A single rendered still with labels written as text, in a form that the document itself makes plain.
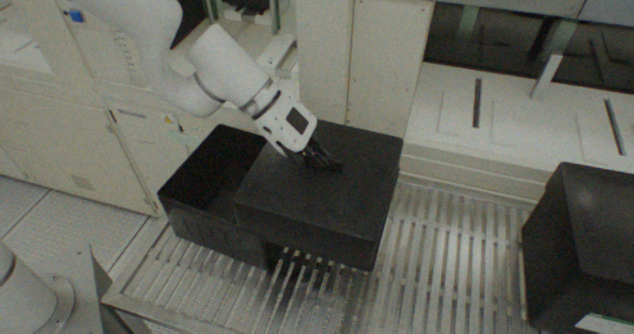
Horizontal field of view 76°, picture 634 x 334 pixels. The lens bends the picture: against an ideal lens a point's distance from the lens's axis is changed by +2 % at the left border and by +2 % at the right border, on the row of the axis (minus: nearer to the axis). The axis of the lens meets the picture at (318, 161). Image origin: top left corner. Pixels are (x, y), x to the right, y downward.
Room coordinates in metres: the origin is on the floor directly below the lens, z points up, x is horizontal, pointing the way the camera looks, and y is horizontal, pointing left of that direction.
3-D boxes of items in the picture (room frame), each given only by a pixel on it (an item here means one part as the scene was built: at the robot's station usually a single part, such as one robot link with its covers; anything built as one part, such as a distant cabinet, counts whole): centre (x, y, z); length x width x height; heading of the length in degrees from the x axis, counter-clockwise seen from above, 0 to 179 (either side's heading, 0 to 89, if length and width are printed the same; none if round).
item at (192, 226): (0.66, 0.20, 0.85); 0.28 x 0.28 x 0.17; 67
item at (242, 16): (1.63, 0.25, 0.89); 0.22 x 0.21 x 0.04; 163
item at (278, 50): (1.25, 0.09, 0.89); 0.22 x 0.21 x 0.04; 163
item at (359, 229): (0.56, -0.01, 1.02); 0.29 x 0.29 x 0.13; 71
